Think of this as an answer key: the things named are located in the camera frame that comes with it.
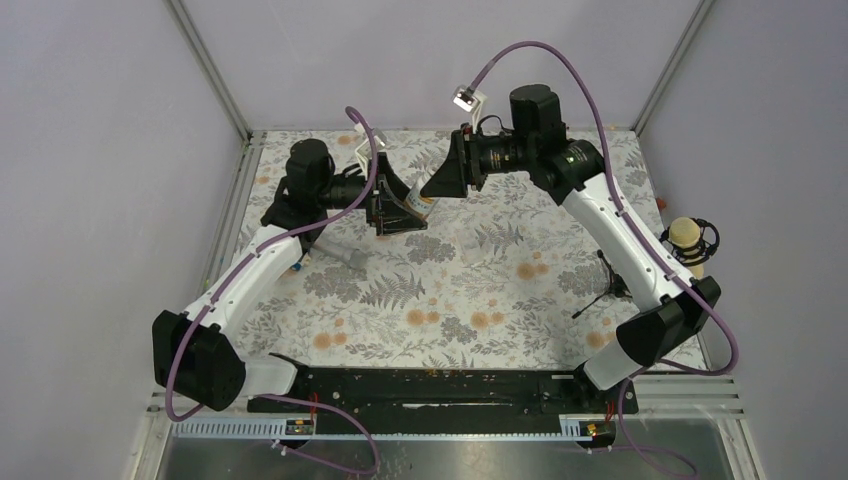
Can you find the yellow blue toy blocks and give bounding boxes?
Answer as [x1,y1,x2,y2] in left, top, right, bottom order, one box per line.
[290,254,312,272]

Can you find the floral patterned table mat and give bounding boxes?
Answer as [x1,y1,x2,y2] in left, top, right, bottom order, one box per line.
[215,128,709,372]

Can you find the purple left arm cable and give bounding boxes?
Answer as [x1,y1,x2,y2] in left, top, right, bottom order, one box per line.
[164,105,380,423]

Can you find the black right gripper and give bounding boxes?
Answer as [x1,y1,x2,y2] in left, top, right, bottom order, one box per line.
[421,123,535,199]

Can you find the slotted metal cable duct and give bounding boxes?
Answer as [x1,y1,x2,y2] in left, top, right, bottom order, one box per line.
[171,415,615,442]

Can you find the beige foam microphone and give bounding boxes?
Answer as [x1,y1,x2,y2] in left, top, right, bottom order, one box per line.
[659,217,720,279]

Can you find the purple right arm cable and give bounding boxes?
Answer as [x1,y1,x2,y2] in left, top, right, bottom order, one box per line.
[466,40,740,377]

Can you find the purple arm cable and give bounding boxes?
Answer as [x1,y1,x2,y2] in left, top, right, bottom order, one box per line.
[164,105,380,423]
[466,40,740,377]

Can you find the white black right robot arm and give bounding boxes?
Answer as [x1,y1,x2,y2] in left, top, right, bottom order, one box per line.
[366,84,721,412]

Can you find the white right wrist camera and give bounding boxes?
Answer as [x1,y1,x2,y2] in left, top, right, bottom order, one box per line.
[452,85,488,132]

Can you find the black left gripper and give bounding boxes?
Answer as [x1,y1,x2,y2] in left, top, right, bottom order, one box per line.
[317,153,429,234]

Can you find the white orange pill bottle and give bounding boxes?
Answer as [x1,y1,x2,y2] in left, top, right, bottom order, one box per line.
[404,174,438,220]

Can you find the grey cylindrical tool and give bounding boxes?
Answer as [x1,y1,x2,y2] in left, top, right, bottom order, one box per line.
[313,240,368,270]

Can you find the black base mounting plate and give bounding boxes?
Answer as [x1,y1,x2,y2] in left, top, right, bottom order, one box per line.
[247,364,639,433]

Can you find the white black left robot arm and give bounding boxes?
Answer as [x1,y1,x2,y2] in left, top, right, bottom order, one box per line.
[152,138,427,422]

